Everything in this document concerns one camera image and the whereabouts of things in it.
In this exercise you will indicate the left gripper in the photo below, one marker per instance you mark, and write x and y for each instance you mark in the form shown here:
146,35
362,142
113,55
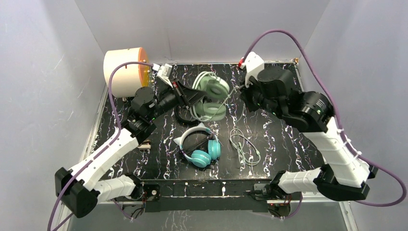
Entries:
182,94

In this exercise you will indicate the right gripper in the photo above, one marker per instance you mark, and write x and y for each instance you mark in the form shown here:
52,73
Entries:
245,93

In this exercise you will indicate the teal cat-ear headphones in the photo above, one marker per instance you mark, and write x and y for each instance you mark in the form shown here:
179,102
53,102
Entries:
205,151

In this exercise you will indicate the green headphones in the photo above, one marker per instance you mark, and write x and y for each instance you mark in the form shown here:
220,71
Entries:
215,88

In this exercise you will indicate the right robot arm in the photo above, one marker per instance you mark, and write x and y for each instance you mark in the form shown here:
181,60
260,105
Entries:
344,176

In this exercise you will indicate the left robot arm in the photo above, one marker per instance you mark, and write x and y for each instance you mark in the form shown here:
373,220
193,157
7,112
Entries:
81,188

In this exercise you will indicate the small tan white clip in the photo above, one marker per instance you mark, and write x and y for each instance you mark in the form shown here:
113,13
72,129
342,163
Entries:
146,145

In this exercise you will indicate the cream cylindrical drum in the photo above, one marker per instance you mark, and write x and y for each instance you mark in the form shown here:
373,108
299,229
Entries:
128,79

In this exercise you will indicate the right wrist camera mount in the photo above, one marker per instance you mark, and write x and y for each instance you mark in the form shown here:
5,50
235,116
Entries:
253,64

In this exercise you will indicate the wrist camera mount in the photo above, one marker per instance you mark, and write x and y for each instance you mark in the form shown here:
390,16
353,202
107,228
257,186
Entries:
163,72
253,64

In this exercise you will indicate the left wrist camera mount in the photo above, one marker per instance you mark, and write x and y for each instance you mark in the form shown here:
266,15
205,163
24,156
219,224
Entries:
163,72

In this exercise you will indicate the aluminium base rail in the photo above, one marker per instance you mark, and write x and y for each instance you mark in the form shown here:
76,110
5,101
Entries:
216,205

